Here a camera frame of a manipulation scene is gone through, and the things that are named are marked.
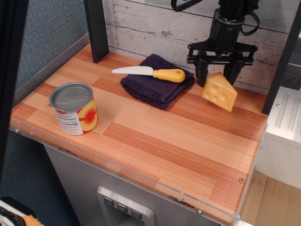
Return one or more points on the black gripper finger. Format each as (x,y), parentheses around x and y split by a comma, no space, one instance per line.
(201,65)
(234,67)

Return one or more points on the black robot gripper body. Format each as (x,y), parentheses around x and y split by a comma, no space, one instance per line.
(222,47)

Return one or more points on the yellow toy cheese wedge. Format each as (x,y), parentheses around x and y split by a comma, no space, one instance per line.
(219,91)

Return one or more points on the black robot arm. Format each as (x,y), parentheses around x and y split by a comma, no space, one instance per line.
(239,7)

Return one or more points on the dark purple folded cloth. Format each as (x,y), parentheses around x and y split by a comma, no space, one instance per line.
(157,93)

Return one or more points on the clear acrylic table guard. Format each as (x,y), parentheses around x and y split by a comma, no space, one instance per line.
(194,153)

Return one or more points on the white toy cabinet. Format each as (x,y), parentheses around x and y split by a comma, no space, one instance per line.
(279,155)

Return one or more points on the toy tin can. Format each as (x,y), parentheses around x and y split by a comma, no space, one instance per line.
(75,108)

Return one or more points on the silver toy fridge front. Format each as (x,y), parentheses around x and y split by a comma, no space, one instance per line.
(81,180)

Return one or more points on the silver dispenser button panel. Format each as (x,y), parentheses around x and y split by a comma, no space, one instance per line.
(119,210)

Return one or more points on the dark foreground bar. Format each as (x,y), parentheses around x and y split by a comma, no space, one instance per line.
(12,23)

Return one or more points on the black orange object corner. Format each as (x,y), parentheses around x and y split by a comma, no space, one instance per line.
(14,213)

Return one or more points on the toy knife yellow handle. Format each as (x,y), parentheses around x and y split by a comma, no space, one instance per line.
(173,75)

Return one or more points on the dark right vertical post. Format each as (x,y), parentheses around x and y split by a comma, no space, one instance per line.
(284,60)

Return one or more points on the dark vertical post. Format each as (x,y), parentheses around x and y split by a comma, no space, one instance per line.
(284,60)
(97,29)

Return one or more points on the dark left vertical post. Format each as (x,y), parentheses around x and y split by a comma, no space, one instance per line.
(97,29)

